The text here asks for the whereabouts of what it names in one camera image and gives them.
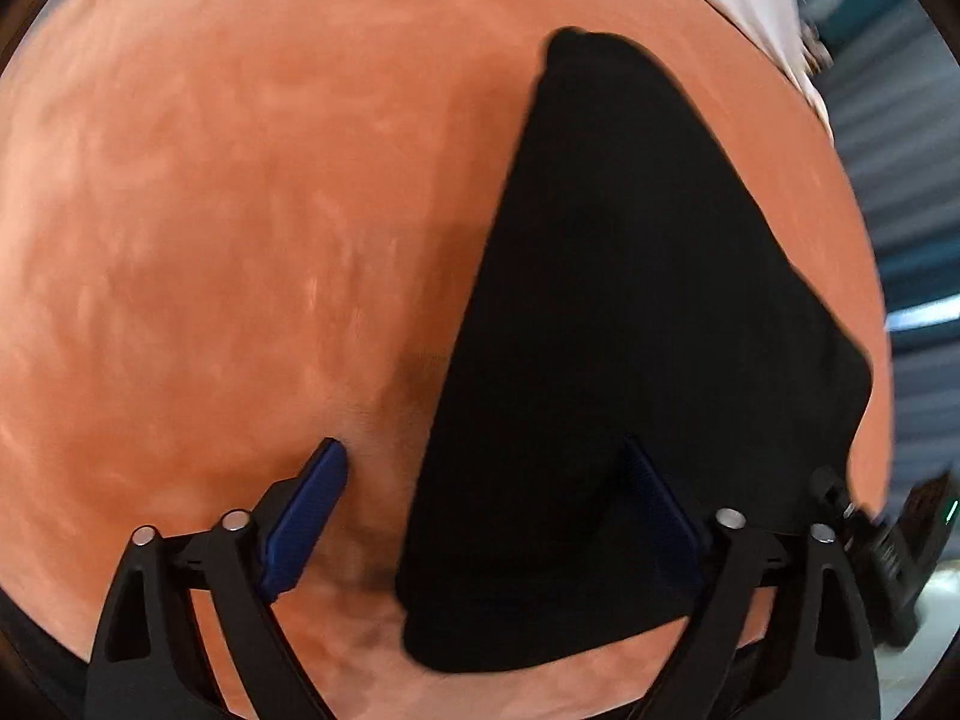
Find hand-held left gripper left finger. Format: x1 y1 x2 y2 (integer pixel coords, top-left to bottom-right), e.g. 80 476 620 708
84 437 350 720

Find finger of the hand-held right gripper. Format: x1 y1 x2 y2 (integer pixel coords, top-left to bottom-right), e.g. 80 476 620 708
814 467 875 548

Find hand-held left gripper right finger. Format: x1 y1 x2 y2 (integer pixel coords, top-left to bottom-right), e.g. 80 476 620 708
622 435 882 720

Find black pants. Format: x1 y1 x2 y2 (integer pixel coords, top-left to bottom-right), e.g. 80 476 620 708
394 26 875 676

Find orange plush blanket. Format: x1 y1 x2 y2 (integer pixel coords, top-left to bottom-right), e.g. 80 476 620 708
0 0 893 720

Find grey-blue curtain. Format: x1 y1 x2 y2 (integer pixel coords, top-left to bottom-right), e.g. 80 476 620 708
817 0 960 496

